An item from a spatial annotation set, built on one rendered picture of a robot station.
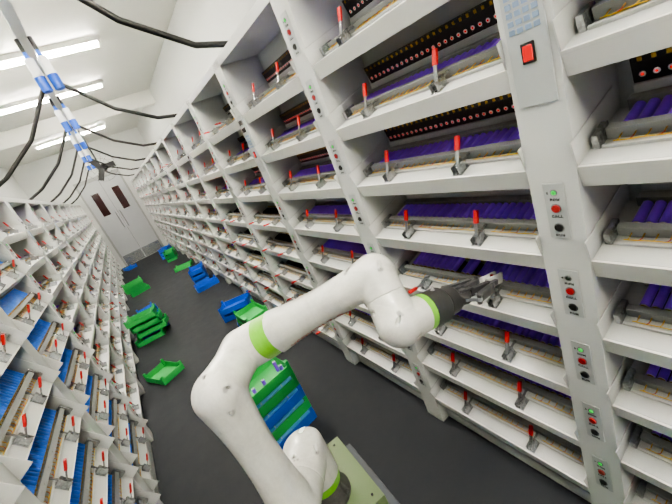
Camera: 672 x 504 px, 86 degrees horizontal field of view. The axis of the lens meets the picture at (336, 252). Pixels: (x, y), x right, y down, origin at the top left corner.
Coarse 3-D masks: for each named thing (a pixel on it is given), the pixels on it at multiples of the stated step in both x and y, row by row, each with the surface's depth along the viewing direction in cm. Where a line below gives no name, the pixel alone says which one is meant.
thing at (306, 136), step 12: (300, 108) 159; (288, 120) 174; (300, 120) 165; (312, 120) 151; (276, 132) 180; (288, 132) 167; (300, 132) 140; (312, 132) 138; (264, 144) 177; (276, 144) 163; (288, 144) 153; (300, 144) 141; (312, 144) 135; (324, 144) 129; (264, 156) 174; (276, 156) 164; (288, 156) 156
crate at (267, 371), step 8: (272, 360) 197; (280, 360) 189; (264, 368) 196; (272, 368) 194; (288, 368) 183; (256, 376) 193; (264, 376) 190; (272, 376) 188; (280, 376) 180; (288, 376) 183; (256, 384) 187; (272, 384) 177; (264, 392) 174; (256, 400) 172
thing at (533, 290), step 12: (408, 264) 137; (420, 276) 130; (444, 276) 122; (456, 276) 117; (468, 276) 114; (504, 288) 104; (516, 288) 100; (528, 288) 97; (540, 288) 95; (540, 300) 94
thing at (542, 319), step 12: (408, 252) 140; (420, 252) 142; (396, 264) 138; (408, 276) 135; (432, 276) 127; (408, 288) 131; (420, 288) 126; (504, 300) 102; (480, 312) 107; (492, 312) 103; (504, 312) 99; (516, 312) 97; (528, 312) 94; (540, 312) 92; (552, 312) 85; (516, 324) 99; (528, 324) 95; (540, 324) 91; (552, 324) 88
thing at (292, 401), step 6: (300, 390) 188; (294, 396) 185; (300, 396) 188; (288, 402) 183; (294, 402) 186; (282, 408) 181; (288, 408) 183; (276, 414) 179; (282, 414) 181; (270, 420) 177; (276, 420) 179; (270, 426) 177
